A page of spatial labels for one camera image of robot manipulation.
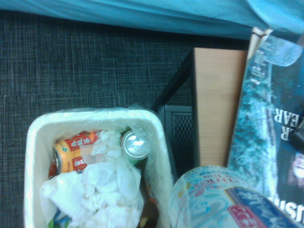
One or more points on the crumpled white tissue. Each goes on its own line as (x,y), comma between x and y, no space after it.
(107,185)

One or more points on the sofa with light blue cover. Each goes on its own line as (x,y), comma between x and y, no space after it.
(142,9)

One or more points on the business magazine with wave cover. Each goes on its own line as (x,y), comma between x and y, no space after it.
(256,118)

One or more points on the wooden coffee table black frame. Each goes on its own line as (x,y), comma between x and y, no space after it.
(216,107)

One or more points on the orange drink can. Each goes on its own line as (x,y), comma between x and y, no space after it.
(71,152)

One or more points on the green drink can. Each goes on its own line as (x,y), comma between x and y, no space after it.
(134,147)

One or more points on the black metal mesh box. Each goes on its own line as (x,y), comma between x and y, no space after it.
(181,142)

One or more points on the green snack wrapper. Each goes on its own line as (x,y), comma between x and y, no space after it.
(53,223)

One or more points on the white plastic trash bin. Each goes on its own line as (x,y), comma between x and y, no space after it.
(33,147)

